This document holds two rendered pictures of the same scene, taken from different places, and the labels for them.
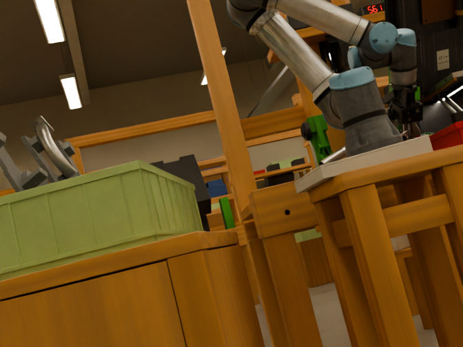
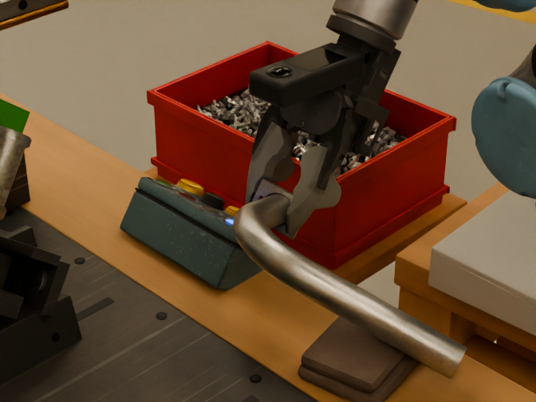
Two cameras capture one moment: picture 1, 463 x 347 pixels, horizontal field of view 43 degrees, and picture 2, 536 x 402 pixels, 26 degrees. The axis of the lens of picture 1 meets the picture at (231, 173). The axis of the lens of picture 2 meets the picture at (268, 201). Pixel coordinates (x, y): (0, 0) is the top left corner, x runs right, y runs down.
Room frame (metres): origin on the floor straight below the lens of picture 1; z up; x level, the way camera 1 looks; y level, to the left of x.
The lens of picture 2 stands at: (2.47, 0.19, 1.56)
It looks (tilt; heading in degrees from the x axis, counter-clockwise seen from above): 32 degrees down; 230
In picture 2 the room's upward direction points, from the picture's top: straight up
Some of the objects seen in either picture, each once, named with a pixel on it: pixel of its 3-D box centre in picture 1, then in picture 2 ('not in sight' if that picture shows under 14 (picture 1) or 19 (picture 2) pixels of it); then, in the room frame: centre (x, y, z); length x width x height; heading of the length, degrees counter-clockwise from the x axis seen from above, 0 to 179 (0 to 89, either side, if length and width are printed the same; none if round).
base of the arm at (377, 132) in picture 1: (369, 135); not in sight; (1.52, -0.38, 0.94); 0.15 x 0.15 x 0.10
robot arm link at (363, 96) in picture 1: (355, 93); not in sight; (1.53, -0.37, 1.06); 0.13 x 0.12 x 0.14; 2
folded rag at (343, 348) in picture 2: not in sight; (365, 352); (1.90, -0.36, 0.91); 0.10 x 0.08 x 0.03; 15
